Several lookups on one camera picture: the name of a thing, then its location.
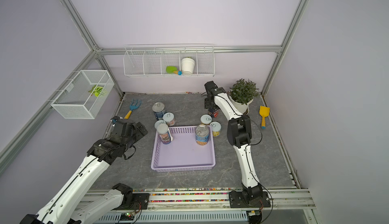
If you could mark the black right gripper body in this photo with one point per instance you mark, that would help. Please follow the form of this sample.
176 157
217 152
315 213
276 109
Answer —
208 102

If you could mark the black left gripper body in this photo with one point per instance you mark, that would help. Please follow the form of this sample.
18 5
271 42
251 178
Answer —
137 135

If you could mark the tall can with plastic lid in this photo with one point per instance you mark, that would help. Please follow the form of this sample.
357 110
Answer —
164 134

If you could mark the dark blue tin can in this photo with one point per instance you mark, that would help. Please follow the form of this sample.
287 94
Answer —
159 110

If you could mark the blue Progresso soup can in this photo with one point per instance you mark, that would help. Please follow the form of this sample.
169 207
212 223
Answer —
202 134

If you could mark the dark labelled tin can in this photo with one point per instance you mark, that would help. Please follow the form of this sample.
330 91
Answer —
213 112

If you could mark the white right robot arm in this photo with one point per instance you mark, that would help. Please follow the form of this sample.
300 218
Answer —
239 135

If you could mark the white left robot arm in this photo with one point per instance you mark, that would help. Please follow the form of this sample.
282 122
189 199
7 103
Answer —
61 209

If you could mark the green toy in basket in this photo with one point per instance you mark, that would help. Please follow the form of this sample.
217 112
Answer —
98 91

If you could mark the purple plastic basket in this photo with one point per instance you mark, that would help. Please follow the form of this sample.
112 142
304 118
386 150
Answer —
183 153

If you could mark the blue toy rake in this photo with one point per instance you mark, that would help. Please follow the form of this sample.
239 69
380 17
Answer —
135 104

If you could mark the yellow corn can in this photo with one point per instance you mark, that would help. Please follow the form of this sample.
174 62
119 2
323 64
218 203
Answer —
206 119
216 128

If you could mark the green potted plant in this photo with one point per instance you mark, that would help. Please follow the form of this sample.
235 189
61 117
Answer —
244 91

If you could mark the green labelled white-lid can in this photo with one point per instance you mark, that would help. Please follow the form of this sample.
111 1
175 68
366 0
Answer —
158 123

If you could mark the small white empty pot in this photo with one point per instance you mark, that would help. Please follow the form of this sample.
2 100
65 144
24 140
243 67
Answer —
187 66

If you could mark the green toy scoop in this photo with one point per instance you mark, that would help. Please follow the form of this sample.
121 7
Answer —
173 70

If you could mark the pink labelled white-lid can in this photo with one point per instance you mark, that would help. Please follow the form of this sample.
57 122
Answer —
169 118

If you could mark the yellow toy shovel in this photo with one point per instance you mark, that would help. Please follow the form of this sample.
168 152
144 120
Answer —
264 113

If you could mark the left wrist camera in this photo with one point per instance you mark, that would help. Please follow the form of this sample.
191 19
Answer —
115 119

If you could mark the white wire side basket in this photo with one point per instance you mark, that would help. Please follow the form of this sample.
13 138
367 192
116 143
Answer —
74 101

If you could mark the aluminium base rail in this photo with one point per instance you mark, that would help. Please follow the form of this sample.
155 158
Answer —
191 205

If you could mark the white wire wall shelf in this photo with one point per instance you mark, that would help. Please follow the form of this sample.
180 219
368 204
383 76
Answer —
152 60

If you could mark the aluminium frame corner post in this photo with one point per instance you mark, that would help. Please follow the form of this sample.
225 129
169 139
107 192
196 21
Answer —
285 45

